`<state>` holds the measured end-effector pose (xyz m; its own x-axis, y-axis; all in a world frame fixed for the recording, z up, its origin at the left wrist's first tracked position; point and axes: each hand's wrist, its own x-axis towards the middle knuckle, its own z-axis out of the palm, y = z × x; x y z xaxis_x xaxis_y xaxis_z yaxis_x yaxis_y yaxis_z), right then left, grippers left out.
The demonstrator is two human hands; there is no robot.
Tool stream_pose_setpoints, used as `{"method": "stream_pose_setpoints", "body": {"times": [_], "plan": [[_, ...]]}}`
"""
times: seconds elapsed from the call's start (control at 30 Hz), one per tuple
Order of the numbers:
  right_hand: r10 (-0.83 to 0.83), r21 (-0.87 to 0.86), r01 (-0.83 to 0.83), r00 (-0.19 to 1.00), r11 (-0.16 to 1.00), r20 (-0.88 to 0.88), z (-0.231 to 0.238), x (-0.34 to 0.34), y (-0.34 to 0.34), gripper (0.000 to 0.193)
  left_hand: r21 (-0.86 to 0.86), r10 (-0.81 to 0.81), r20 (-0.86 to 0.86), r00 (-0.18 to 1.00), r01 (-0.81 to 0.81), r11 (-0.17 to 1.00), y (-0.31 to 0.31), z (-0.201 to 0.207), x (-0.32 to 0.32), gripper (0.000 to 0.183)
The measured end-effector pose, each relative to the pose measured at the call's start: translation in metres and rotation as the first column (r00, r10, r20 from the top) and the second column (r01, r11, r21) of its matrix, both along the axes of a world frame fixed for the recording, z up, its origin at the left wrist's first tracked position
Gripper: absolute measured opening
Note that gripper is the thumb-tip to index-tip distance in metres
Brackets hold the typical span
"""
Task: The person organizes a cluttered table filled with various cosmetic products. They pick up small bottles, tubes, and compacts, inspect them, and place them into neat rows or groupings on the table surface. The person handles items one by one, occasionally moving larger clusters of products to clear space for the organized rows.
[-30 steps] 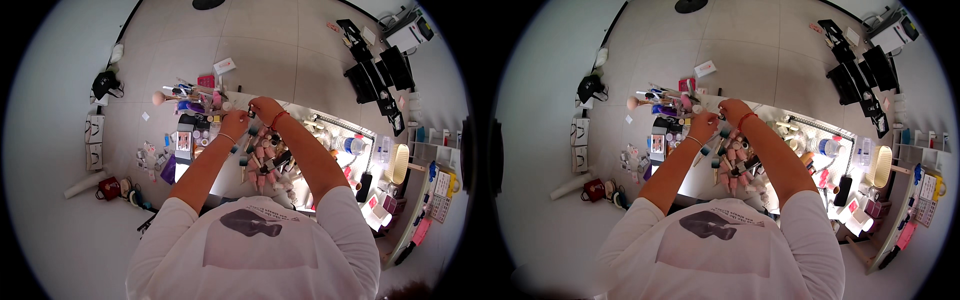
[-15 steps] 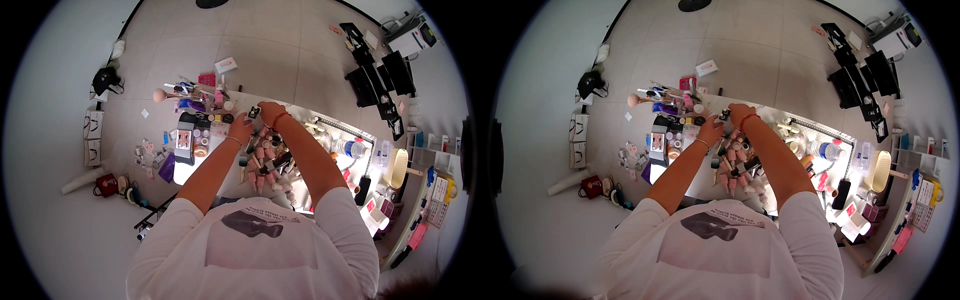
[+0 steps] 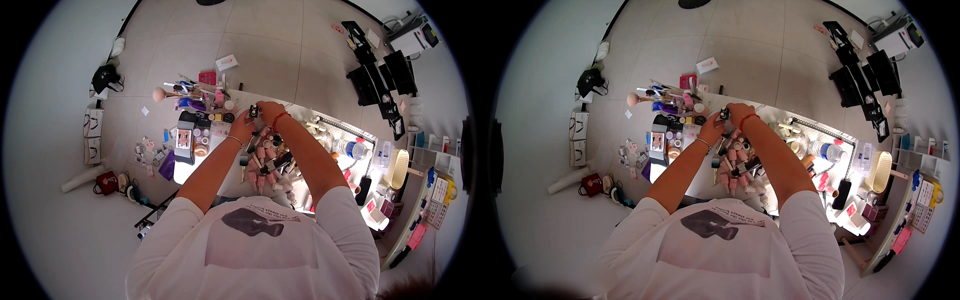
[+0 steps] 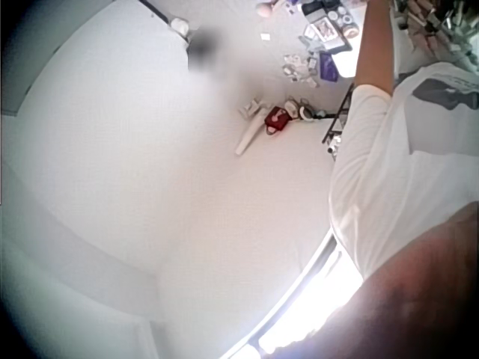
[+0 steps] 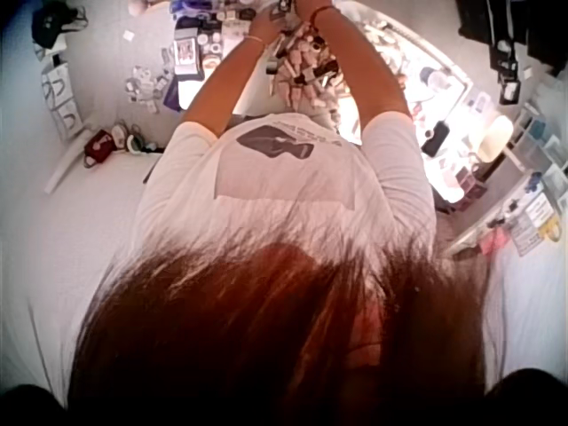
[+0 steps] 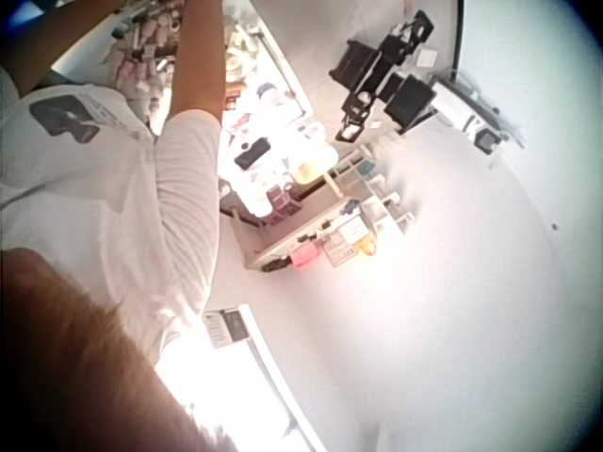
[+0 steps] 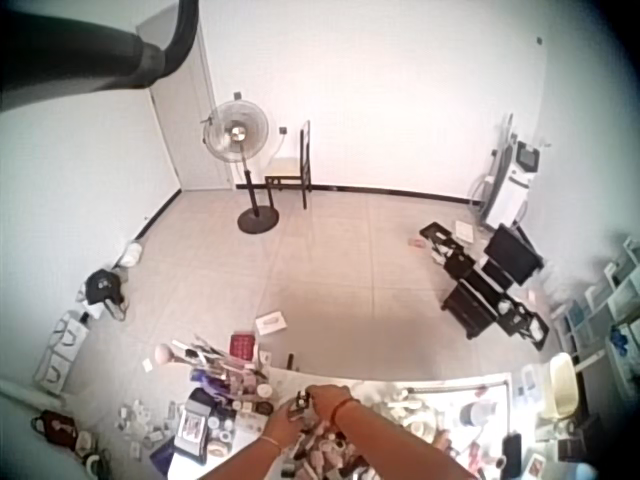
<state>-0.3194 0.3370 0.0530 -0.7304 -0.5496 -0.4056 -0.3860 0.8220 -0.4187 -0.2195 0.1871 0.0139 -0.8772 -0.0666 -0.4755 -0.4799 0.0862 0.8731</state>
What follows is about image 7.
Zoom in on person's left hand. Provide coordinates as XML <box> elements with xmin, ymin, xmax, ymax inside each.
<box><xmin>261</xmin><ymin>398</ymin><xmax>314</xmax><ymax>445</ymax></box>

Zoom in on person's right hand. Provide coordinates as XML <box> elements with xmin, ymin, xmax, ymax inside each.
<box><xmin>303</xmin><ymin>383</ymin><xmax>353</xmax><ymax>427</ymax></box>

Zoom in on heap of cosmetics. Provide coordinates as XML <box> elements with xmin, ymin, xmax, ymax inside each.
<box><xmin>172</xmin><ymin>337</ymin><xmax>501</xmax><ymax>480</ymax></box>

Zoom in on white tissue box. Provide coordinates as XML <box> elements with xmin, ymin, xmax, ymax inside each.
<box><xmin>254</xmin><ymin>311</ymin><xmax>289</xmax><ymax>337</ymax></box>

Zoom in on red square box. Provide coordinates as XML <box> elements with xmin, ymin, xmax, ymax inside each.
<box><xmin>228</xmin><ymin>333</ymin><xmax>257</xmax><ymax>360</ymax></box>

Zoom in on black palette box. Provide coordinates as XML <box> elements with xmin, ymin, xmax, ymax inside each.
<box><xmin>172</xmin><ymin>387</ymin><xmax>217</xmax><ymax>457</ymax></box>

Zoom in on scattered small cosmetic samples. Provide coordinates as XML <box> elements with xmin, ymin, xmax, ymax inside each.
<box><xmin>113</xmin><ymin>399</ymin><xmax>176</xmax><ymax>459</ymax></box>

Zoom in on grey tape roll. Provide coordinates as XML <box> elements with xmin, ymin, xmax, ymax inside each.
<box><xmin>458</xmin><ymin>401</ymin><xmax>490</xmax><ymax>430</ymax></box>

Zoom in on black phone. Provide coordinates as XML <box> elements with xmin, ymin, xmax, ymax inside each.
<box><xmin>501</xmin><ymin>432</ymin><xmax>523</xmax><ymax>470</ymax></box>

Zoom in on open black makeup trolley case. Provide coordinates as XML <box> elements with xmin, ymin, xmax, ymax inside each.
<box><xmin>418</xmin><ymin>222</ymin><xmax>551</xmax><ymax>351</ymax></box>

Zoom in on white paper roll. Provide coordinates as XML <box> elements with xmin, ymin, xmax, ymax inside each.
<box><xmin>118</xmin><ymin>241</ymin><xmax>144</xmax><ymax>269</ymax></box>

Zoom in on black chair with cream seat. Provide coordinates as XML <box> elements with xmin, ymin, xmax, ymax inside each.
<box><xmin>263</xmin><ymin>119</ymin><xmax>314</xmax><ymax>210</ymax></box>

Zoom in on black bag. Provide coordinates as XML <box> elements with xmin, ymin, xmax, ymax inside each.
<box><xmin>79</xmin><ymin>267</ymin><xmax>127</xmax><ymax>307</ymax></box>

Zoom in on group of white shopping bags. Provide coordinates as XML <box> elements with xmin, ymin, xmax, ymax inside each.
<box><xmin>33</xmin><ymin>308</ymin><xmax>92</xmax><ymax>397</ymax></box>

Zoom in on dark red pouch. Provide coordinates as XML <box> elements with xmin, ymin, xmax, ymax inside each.
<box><xmin>30</xmin><ymin>408</ymin><xmax>80</xmax><ymax>445</ymax></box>

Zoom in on cream plastic chair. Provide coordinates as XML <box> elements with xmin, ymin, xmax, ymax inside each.
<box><xmin>541</xmin><ymin>351</ymin><xmax>582</xmax><ymax>422</ymax></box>

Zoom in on white rolled tube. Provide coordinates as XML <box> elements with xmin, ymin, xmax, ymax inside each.
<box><xmin>0</xmin><ymin>378</ymin><xmax>67</xmax><ymax>409</ymax></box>

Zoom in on black standing fan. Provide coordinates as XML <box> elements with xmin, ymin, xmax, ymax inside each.
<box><xmin>200</xmin><ymin>91</ymin><xmax>281</xmax><ymax>235</ymax></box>

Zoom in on white beauty machine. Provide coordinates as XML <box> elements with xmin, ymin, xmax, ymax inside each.
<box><xmin>468</xmin><ymin>112</ymin><xmax>554</xmax><ymax>232</ymax></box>

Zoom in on white shelf unit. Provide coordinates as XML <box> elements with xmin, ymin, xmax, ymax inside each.
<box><xmin>549</xmin><ymin>233</ymin><xmax>640</xmax><ymax>384</ymax></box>

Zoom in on white door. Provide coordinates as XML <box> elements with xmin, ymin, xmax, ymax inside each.
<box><xmin>134</xmin><ymin>9</ymin><xmax>236</xmax><ymax>193</ymax></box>

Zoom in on black head rig strap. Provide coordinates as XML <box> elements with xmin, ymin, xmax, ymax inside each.
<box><xmin>0</xmin><ymin>0</ymin><xmax>201</xmax><ymax>109</ymax></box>

